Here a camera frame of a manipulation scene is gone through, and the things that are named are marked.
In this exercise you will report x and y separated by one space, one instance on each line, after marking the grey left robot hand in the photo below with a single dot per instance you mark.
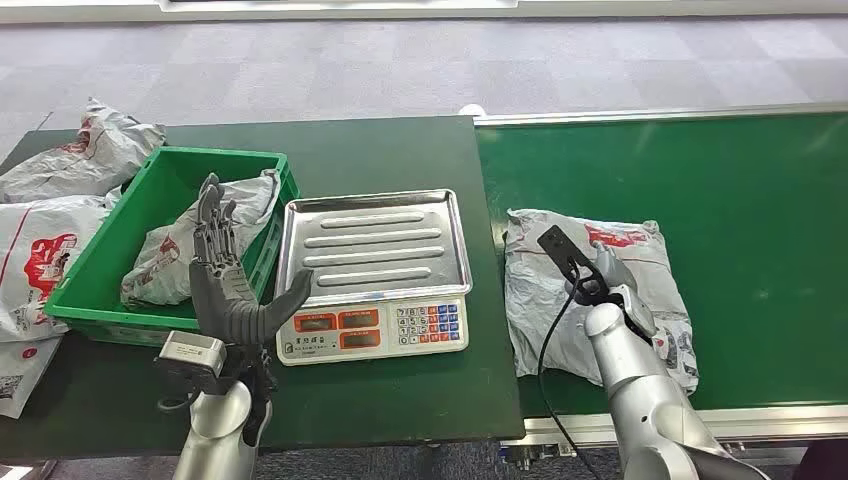
222 298

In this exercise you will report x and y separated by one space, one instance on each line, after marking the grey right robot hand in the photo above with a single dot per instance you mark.
616 272

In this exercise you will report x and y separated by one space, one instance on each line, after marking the grey red-print mailer package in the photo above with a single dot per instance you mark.
166 258
86 162
543 311

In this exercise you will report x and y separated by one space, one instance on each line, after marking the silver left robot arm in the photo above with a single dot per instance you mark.
215 430

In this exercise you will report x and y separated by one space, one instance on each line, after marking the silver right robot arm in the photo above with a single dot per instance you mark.
642 397

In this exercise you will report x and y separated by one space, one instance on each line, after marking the white red-print mailer package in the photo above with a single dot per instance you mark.
40 265

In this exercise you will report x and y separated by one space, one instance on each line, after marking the white package with QR label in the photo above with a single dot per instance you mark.
23 371

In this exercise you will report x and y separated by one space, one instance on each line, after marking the green plastic crate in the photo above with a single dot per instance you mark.
93 278

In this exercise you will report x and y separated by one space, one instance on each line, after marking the white electronic scale body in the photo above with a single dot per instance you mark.
378 331

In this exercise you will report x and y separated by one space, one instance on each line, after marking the stainless steel scale tray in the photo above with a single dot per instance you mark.
378 245

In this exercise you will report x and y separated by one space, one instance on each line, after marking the small white round object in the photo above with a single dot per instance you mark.
472 110

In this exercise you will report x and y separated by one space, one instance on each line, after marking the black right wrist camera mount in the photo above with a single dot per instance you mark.
563 252

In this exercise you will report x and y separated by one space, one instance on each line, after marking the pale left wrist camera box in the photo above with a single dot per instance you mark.
192 354

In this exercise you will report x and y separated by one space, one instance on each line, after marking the green belt conveyor with frame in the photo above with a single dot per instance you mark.
748 252

